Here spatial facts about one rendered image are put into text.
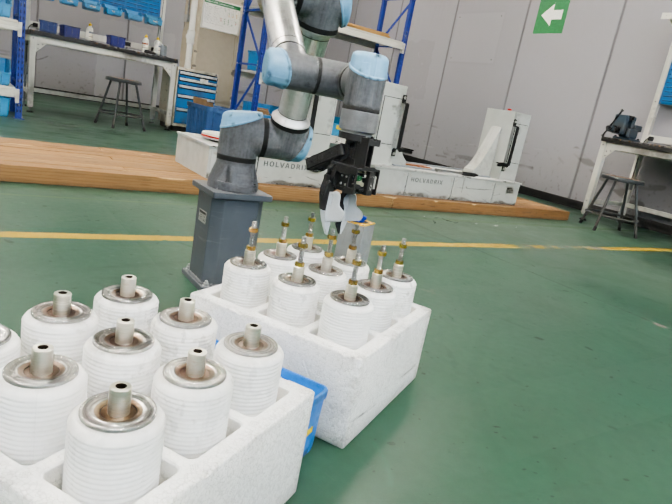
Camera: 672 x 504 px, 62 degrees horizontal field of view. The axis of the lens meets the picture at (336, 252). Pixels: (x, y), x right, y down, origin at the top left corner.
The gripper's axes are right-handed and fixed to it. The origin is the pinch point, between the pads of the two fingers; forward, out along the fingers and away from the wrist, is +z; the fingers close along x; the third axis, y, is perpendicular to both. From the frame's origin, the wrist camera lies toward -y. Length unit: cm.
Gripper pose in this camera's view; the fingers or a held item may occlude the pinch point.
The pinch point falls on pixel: (331, 227)
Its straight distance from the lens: 119.2
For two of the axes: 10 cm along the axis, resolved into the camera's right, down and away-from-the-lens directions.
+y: 7.1, 3.0, -6.4
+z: -1.8, 9.5, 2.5
